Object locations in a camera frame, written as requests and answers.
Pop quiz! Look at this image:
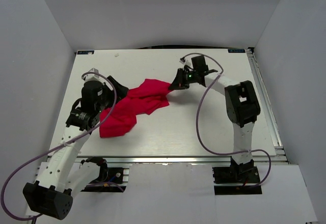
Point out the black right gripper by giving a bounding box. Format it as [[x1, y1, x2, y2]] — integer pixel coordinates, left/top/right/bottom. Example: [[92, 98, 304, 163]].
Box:
[[169, 68, 199, 90]]

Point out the red t shirt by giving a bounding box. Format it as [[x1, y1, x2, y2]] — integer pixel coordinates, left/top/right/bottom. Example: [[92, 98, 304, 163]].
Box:
[[99, 79, 170, 138]]

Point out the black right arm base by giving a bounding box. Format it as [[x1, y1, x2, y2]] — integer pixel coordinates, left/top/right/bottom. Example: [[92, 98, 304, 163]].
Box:
[[212, 166, 262, 195]]

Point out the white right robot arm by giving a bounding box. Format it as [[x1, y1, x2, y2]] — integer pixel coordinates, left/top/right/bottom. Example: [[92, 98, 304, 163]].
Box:
[[169, 53, 261, 183]]

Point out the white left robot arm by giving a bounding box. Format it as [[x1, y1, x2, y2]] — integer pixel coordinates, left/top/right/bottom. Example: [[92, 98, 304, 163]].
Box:
[[22, 71, 129, 220]]

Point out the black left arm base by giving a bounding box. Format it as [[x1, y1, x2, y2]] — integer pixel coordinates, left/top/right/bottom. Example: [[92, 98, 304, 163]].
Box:
[[81, 157, 126, 192]]

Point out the blue corner sticker left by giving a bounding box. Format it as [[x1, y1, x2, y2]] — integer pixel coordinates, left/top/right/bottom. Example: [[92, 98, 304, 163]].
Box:
[[76, 50, 95, 55]]

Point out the blue corner sticker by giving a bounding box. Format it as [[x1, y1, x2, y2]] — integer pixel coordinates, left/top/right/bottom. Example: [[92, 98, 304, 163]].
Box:
[[76, 50, 95, 55], [228, 49, 246, 53]]

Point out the blue corner sticker right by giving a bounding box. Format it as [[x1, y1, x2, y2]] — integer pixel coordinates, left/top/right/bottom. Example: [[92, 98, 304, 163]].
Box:
[[228, 49, 246, 53]]

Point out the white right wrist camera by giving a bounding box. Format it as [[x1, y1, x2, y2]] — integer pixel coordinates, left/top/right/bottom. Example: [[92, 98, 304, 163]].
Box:
[[179, 57, 192, 67]]

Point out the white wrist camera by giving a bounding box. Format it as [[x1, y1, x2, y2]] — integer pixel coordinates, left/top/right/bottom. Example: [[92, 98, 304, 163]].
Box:
[[81, 68, 105, 84], [179, 57, 192, 67]]

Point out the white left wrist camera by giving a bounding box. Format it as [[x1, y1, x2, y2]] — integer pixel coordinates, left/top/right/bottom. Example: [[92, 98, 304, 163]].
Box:
[[81, 68, 105, 84]]

